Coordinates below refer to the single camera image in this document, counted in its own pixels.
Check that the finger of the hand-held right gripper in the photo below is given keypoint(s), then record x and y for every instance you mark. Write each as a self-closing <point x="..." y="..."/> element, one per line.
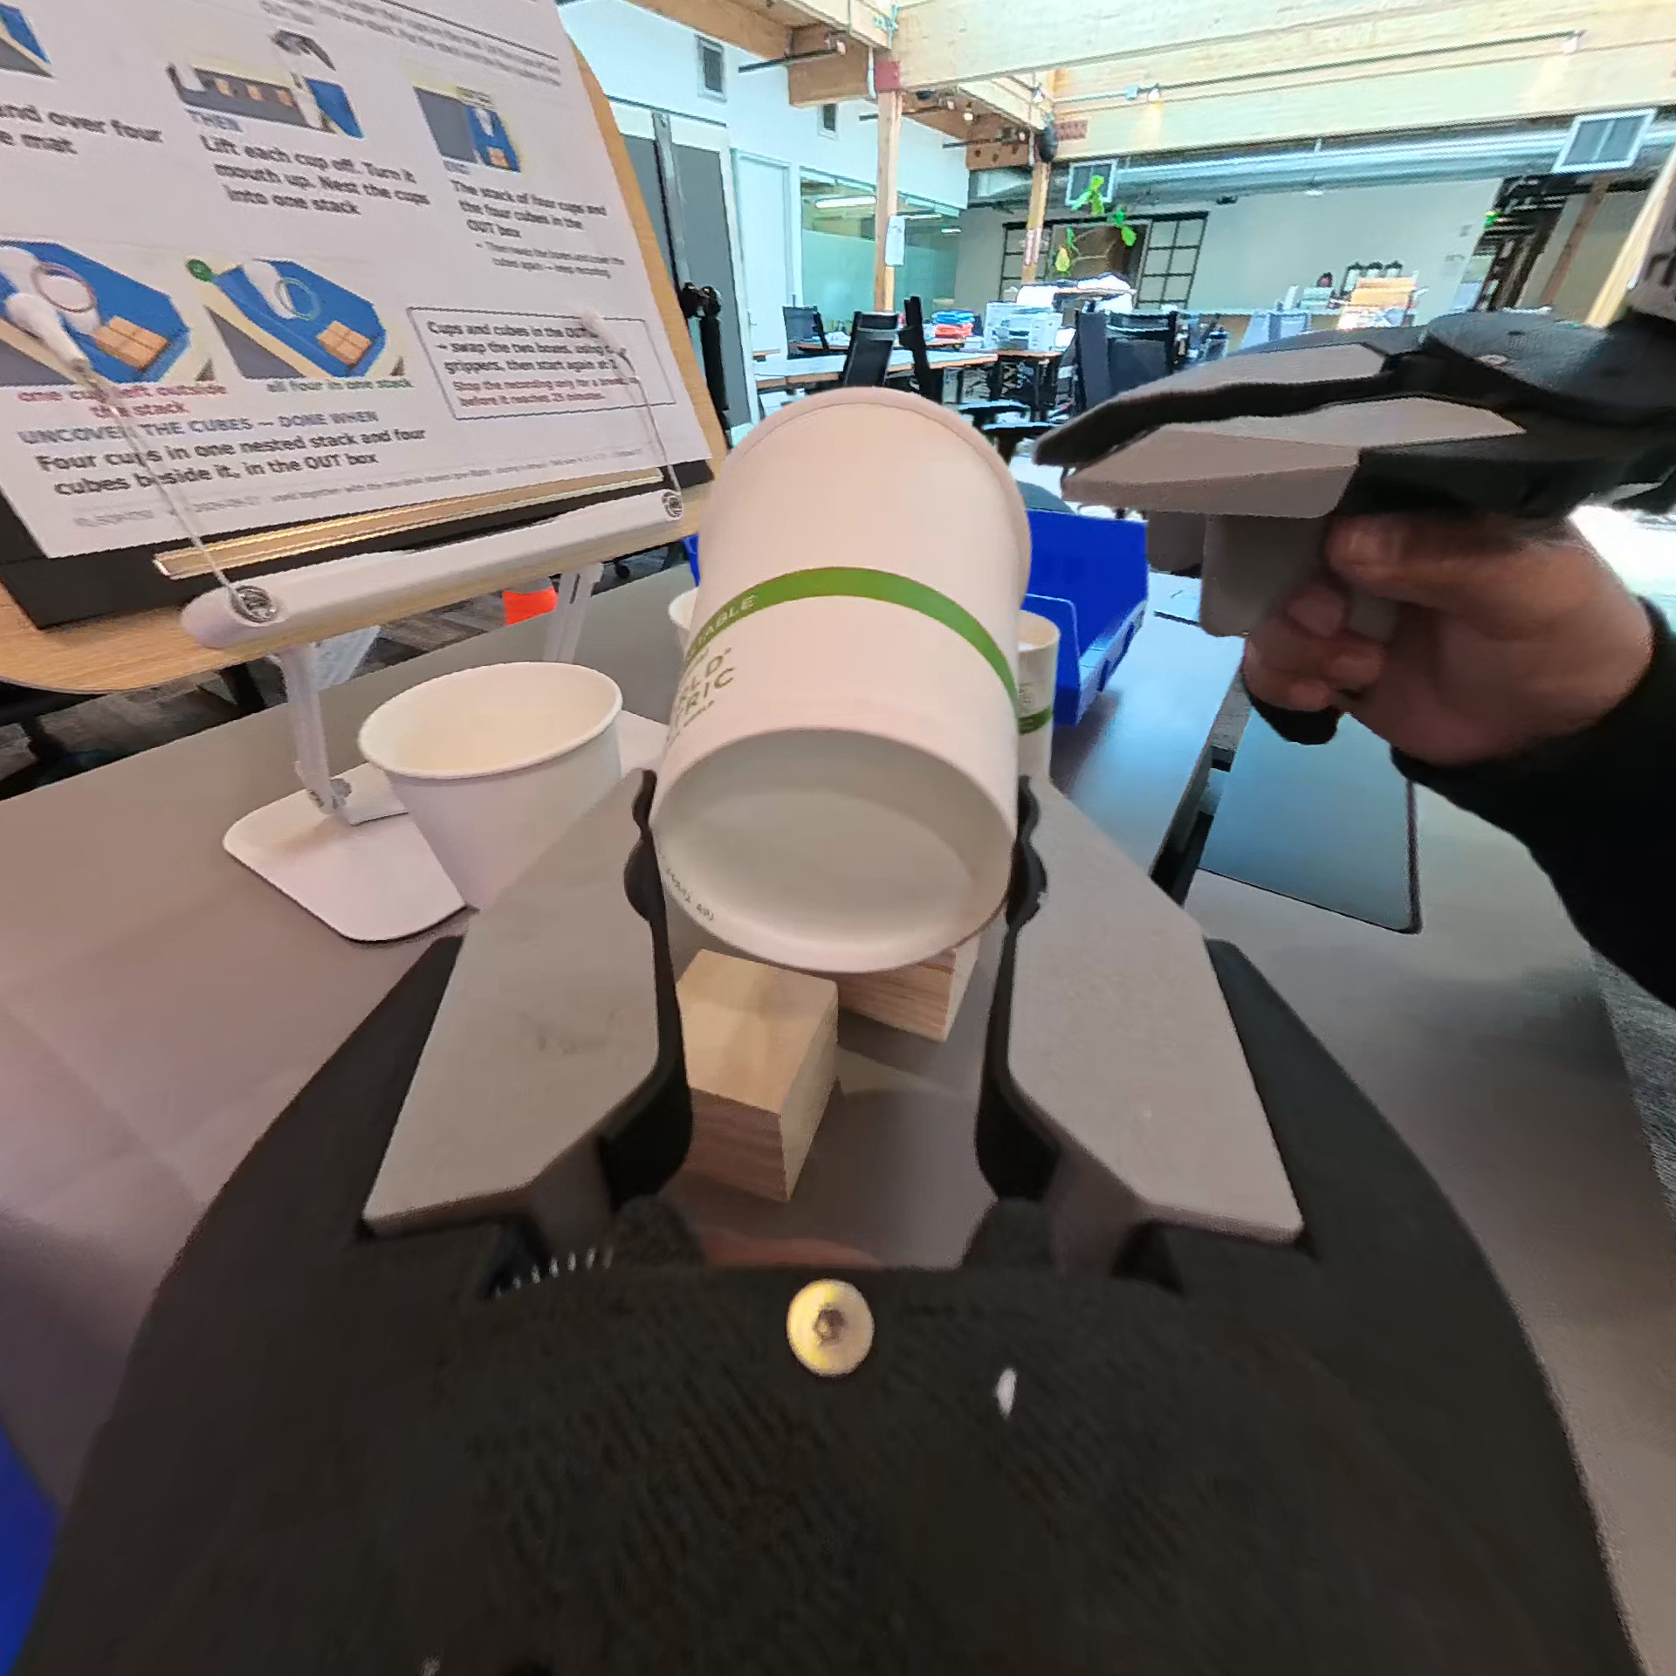
<point x="1243" y="471"/>
<point x="1257" y="386"/>

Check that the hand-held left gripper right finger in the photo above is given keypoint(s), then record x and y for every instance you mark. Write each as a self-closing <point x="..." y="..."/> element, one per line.
<point x="1138" y="1047"/>

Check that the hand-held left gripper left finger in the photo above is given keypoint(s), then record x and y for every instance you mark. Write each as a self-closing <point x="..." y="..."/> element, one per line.
<point x="523" y="1047"/>

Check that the white cup with green band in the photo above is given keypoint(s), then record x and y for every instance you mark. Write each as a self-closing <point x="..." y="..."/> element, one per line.
<point x="850" y="524"/>

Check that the person's right forearm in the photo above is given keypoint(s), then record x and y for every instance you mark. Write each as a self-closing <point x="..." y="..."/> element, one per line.
<point x="1609" y="838"/>

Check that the person's right hand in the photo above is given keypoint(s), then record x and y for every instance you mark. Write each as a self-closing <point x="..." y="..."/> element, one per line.
<point x="1478" y="640"/>

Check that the black office chair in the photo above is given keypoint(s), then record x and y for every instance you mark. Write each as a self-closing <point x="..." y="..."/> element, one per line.
<point x="872" y="347"/>
<point x="1092" y="359"/>

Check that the blue plastic bin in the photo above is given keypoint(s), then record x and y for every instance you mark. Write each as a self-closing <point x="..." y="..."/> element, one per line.
<point x="19" y="1505"/>
<point x="1092" y="602"/>

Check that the wooden cube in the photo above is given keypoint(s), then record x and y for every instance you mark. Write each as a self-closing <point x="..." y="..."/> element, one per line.
<point x="916" y="1002"/>
<point x="759" y="1086"/>

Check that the green hanging plant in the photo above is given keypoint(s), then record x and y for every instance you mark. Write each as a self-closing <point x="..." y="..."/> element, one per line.
<point x="1092" y="209"/>

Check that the white printer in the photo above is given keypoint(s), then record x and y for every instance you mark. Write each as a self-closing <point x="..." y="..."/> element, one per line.
<point x="1021" y="323"/>

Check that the white paper cup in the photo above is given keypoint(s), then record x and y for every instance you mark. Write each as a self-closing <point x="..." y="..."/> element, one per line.
<point x="1037" y="681"/>
<point x="680" y="618"/>
<point x="504" y="785"/>

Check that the orange traffic cone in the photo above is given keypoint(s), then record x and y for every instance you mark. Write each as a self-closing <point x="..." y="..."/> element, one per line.
<point x="530" y="606"/>

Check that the white document stand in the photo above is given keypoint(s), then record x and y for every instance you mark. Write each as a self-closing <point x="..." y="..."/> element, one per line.
<point x="78" y="654"/>

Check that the printed instruction sheet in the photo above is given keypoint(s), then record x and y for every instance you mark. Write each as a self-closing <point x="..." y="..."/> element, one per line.
<point x="326" y="262"/>

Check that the wall air vent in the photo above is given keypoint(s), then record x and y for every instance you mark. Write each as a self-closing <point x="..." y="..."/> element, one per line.
<point x="1604" y="139"/>

